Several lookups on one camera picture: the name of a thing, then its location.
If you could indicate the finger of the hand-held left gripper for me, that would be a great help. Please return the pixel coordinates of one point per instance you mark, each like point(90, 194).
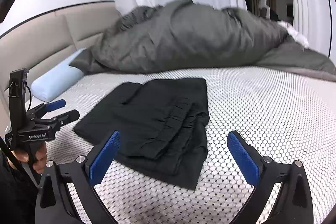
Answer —
point(56, 104)
point(69, 116)

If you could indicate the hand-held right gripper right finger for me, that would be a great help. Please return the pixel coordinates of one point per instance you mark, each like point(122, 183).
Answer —
point(242, 158)

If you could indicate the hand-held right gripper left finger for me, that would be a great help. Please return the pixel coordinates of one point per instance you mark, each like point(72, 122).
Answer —
point(105, 158)

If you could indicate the black pants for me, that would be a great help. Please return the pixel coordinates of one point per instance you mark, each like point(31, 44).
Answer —
point(157, 119)

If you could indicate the person's left forearm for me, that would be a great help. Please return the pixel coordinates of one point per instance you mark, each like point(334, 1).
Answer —
point(13, 195)

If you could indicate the person's left hand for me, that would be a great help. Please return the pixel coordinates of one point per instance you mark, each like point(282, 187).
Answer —
point(21, 157)

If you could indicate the light blue pillow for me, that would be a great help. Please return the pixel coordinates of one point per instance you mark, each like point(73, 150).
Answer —
point(55, 82)

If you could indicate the beige padded headboard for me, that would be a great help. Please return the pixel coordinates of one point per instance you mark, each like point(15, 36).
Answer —
point(39, 37)

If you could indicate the grey duvet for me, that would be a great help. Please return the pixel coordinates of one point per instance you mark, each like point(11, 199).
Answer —
point(183, 37)

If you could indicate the white cloth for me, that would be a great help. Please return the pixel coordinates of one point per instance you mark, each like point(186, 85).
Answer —
point(296, 35)

